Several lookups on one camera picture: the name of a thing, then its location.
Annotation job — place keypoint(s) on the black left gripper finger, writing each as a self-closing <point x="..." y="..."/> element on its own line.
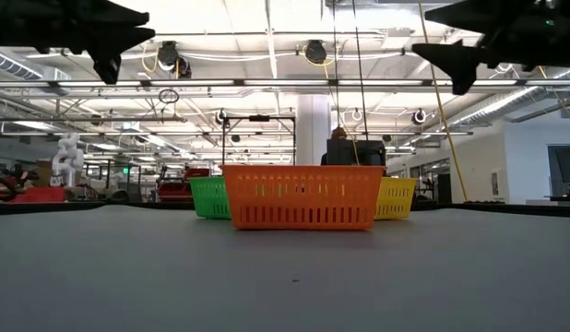
<point x="114" y="46"/>
<point x="121" y="16"/>

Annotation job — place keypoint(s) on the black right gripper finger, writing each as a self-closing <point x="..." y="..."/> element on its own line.
<point x="483" y="13"/>
<point x="460" y="60"/>

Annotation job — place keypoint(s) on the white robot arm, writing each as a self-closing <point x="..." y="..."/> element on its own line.
<point x="68" y="159"/>

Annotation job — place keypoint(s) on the black monitor back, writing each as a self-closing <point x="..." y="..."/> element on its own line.
<point x="368" y="152"/>

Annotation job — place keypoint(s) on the person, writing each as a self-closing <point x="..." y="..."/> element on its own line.
<point x="339" y="133"/>

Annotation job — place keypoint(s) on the yellow plastic basket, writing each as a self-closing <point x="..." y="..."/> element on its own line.
<point x="395" y="198"/>

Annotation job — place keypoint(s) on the red machine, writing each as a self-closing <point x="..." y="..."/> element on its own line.
<point x="179" y="189"/>

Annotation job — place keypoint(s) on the white building pillar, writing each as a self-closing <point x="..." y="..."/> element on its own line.
<point x="312" y="129"/>

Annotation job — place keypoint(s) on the red equipment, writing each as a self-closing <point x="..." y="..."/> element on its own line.
<point x="36" y="194"/>

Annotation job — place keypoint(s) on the long ceiling light strip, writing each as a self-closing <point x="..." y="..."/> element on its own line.
<point x="285" y="83"/>

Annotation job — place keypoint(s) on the green plastic basket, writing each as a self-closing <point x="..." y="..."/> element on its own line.
<point x="211" y="198"/>

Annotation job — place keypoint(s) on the orange plastic basket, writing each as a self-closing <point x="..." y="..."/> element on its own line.
<point x="303" y="198"/>

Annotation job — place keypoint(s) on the silver ceiling duct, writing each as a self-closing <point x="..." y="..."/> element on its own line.
<point x="17" y="69"/>
<point x="497" y="108"/>

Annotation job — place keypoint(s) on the dark wall screen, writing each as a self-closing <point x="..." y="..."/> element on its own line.
<point x="566" y="170"/>

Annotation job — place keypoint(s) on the black metal frame rig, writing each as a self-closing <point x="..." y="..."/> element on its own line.
<point x="258" y="118"/>

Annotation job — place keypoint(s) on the black table frame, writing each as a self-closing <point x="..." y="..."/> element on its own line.
<point x="82" y="206"/>

